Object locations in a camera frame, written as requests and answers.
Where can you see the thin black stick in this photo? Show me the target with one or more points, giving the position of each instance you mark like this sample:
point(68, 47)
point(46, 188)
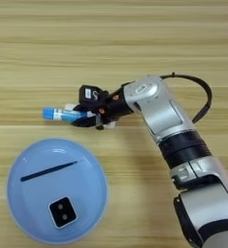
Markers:
point(47, 171)

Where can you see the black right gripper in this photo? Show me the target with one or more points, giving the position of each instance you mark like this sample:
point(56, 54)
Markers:
point(117, 105)

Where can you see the white and blue carton box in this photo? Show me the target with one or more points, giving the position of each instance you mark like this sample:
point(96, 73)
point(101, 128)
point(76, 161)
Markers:
point(58, 114)

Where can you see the light blue round plate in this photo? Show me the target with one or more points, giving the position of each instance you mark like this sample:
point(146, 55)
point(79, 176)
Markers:
point(57, 206)

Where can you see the black square two-lens device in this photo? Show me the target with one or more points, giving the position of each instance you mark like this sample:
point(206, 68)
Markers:
point(63, 212)

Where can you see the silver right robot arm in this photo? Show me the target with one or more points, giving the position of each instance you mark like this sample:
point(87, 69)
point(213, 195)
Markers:
point(170, 116)

